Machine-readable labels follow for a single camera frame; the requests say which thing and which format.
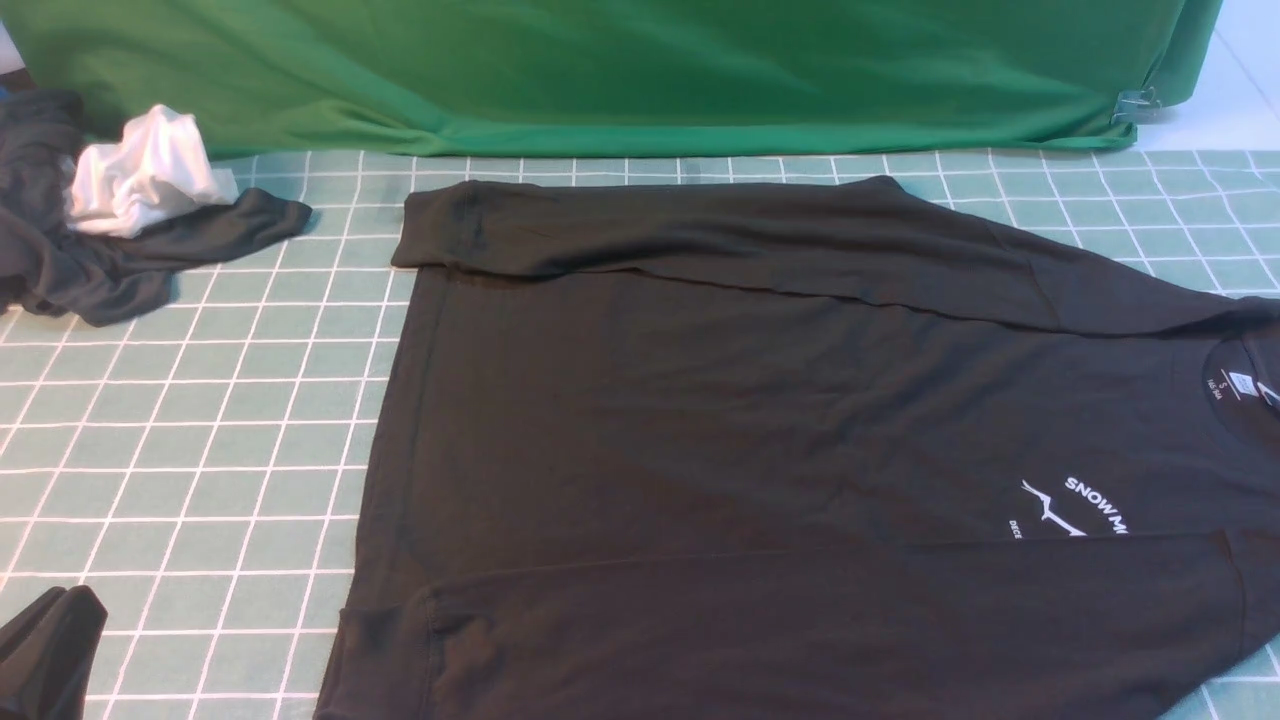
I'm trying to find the green backdrop cloth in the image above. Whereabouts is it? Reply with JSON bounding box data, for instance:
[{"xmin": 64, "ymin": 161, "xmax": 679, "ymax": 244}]
[{"xmin": 3, "ymin": 1, "xmax": 1221, "ymax": 158}]

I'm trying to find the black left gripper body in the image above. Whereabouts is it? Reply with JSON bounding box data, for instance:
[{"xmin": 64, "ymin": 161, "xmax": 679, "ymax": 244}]
[{"xmin": 1, "ymin": 585, "xmax": 108, "ymax": 719}]

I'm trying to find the dark gray long-sleeve shirt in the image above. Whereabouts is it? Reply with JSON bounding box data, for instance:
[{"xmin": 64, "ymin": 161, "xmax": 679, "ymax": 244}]
[{"xmin": 315, "ymin": 176, "xmax": 1279, "ymax": 719}]

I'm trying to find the metal binder clip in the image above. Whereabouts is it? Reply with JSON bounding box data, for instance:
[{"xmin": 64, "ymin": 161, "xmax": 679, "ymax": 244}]
[{"xmin": 1110, "ymin": 87, "xmax": 1164, "ymax": 126}]

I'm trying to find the crumpled white cloth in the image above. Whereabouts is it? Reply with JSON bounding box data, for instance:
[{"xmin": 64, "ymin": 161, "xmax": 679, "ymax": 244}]
[{"xmin": 65, "ymin": 105, "xmax": 241, "ymax": 238}]

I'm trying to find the crumpled dark gray garment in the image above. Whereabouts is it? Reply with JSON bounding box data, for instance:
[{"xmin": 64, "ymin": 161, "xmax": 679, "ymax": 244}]
[{"xmin": 1, "ymin": 88, "xmax": 312, "ymax": 327}]

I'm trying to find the teal checkered tablecloth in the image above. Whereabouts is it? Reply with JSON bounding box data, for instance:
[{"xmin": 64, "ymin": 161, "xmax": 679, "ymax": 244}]
[{"xmin": 1, "ymin": 149, "xmax": 1277, "ymax": 719}]

